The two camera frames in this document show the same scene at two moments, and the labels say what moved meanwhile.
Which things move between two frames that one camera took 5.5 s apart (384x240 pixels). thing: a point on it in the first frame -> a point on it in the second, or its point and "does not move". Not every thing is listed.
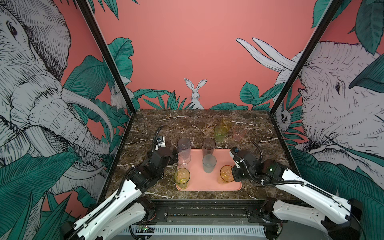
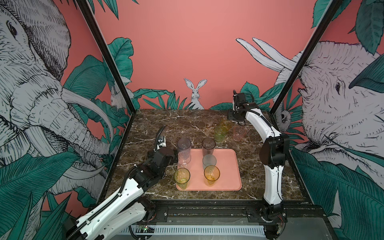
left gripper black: [175, 154] does not move
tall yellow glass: [226, 175] -> [211, 174]
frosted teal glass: [209, 161] does not move
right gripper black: [235, 174] -> [230, 116]
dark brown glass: [208, 144] does not move
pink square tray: [201, 181] does not move
